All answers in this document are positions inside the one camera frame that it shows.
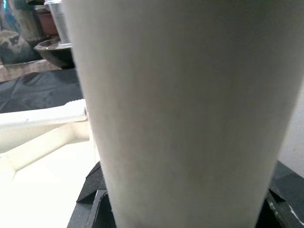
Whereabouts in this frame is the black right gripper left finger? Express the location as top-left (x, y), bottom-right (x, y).
top-left (67, 161), bottom-right (119, 228)

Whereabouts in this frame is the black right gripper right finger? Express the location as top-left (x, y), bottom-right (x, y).
top-left (256, 186), bottom-right (304, 228)

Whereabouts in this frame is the white plastic table top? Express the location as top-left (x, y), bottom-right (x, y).
top-left (0, 98), bottom-right (105, 228)

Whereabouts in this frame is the black tablecloth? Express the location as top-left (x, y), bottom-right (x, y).
top-left (0, 68), bottom-right (304, 216)

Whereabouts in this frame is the beige cloth covered bench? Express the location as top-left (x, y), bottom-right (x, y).
top-left (0, 59), bottom-right (62, 83)

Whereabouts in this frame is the large black bowl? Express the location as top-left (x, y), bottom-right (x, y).
top-left (33, 38), bottom-right (76, 69)

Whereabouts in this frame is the glossy black bag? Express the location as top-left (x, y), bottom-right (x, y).
top-left (0, 0), bottom-right (41, 65)

